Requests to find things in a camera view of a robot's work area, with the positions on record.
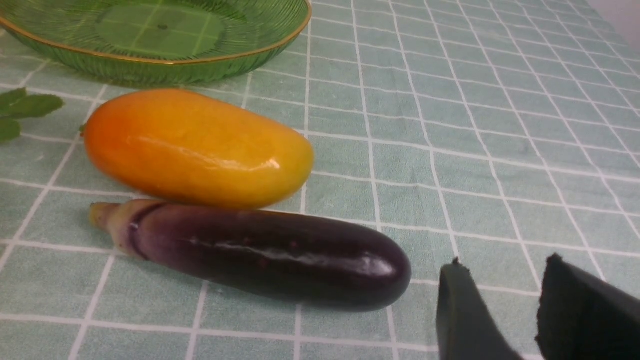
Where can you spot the purple eggplant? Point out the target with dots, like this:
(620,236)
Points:
(296,258)

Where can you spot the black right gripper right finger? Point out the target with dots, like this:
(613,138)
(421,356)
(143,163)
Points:
(582,317)

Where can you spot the white radish with green leaves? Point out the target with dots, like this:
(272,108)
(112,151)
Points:
(18,104)

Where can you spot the green glass leaf plate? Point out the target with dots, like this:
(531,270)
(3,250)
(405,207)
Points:
(157,42)

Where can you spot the orange yellow mango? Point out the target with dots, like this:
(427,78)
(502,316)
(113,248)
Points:
(186,147)

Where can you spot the green checkered tablecloth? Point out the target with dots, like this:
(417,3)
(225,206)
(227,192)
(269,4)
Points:
(495,131)

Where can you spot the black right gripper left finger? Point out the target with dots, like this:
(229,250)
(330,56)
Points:
(465,328)

